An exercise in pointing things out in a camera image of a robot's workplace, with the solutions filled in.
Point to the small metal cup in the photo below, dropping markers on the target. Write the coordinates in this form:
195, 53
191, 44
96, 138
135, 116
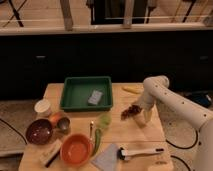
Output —
63, 124

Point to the orange carrot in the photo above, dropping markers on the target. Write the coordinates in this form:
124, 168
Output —
54, 118

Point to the light green cup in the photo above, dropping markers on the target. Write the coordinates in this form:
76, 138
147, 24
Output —
104, 121

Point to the yellow banana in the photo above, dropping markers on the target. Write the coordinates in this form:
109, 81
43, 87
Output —
131, 90

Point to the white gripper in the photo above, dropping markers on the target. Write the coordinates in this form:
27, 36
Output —
146, 102

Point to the grey blue cloth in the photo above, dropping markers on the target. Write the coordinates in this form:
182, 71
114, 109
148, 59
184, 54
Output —
107, 160

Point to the green plastic tray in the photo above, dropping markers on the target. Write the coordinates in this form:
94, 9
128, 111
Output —
77, 91

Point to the grey sponge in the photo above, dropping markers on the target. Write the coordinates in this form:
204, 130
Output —
95, 97

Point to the dark purple bowl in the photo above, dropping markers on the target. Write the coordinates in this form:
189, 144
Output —
39, 132

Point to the white black handled brush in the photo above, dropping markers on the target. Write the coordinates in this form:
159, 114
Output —
126, 155

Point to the wooden block eraser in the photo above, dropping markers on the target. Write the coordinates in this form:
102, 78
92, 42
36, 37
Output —
50, 153

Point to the green handled spoon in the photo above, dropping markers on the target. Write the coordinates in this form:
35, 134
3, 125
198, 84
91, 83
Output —
98, 135

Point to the dark red grape bunch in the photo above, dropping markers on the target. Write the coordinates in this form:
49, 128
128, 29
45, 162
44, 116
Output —
131, 111

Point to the orange red bowl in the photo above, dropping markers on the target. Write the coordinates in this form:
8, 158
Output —
76, 150

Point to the white cup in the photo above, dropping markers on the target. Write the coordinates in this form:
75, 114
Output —
43, 108

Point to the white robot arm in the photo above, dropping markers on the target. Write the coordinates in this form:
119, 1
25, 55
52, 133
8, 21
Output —
200, 118

